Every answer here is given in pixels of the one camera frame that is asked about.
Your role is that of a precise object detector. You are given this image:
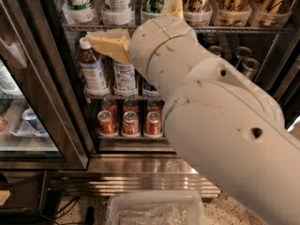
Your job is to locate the white green can far left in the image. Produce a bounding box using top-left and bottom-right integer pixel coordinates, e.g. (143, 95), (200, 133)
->
(63, 0), (98, 24)

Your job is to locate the orange soda can front left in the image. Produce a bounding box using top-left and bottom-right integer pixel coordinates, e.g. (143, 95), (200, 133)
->
(97, 111), (117, 137)

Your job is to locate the red bull can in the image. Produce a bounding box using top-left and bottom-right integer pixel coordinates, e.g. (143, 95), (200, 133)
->
(237, 58), (261, 80)
(230, 46), (252, 68)

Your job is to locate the Red Bull can back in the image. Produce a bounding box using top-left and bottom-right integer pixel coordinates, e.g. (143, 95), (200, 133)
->
(230, 46), (252, 68)

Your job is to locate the orange soda can front right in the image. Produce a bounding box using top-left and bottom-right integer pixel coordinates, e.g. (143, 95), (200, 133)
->
(144, 112), (162, 138)

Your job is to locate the stainless steel fridge cabinet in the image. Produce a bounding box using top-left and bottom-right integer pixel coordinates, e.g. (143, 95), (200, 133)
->
(31, 0), (300, 200)

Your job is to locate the gold tall can middle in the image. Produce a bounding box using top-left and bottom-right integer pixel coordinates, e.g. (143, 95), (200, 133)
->
(213, 0), (253, 27)

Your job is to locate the brown tea bottle left front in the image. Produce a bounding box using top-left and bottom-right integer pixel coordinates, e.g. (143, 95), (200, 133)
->
(79, 37), (109, 96)

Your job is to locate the gold tall can right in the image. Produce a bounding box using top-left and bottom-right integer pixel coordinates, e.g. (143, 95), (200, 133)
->
(249, 0), (293, 27)

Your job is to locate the orange soda can front middle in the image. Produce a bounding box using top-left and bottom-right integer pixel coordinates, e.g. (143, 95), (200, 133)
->
(122, 111), (140, 137)

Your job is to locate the brown tea bottle right front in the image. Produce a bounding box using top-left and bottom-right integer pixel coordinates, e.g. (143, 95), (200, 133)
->
(112, 61), (138, 97)

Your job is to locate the blue white can behind glass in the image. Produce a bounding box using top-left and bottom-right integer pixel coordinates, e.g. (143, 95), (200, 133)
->
(22, 109), (48, 136)

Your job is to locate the clear plastic bin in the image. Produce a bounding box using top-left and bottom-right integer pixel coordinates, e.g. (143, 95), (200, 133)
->
(105, 190), (205, 225)

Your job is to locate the Red Bull can front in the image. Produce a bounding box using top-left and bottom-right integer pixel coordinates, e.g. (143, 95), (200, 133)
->
(237, 58), (261, 80)

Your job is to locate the blue Pepsi can front left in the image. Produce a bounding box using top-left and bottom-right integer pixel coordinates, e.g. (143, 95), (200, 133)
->
(142, 80), (158, 97)

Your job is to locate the black cable on floor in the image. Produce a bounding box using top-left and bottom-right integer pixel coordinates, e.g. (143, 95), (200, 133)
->
(52, 195), (82, 220)

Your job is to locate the orange soda can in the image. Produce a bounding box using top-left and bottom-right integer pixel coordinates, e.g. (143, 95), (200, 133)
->
(97, 111), (117, 137)
(122, 111), (140, 137)
(144, 112), (162, 138)

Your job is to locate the closed left glass door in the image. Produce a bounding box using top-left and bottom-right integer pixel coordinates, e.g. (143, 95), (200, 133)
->
(0, 0), (93, 171)

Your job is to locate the white green labelled can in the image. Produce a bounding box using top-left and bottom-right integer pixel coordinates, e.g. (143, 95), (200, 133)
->
(101, 0), (134, 26)

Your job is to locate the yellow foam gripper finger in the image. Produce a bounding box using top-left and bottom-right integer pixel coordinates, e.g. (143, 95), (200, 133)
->
(85, 28), (131, 65)
(161, 0), (184, 19)

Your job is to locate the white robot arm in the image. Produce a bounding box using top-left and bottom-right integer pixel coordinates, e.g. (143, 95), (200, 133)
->
(87, 0), (300, 225)

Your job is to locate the brown tea bottle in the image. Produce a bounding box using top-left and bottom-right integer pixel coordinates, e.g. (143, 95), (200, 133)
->
(79, 37), (109, 96)
(112, 61), (138, 97)

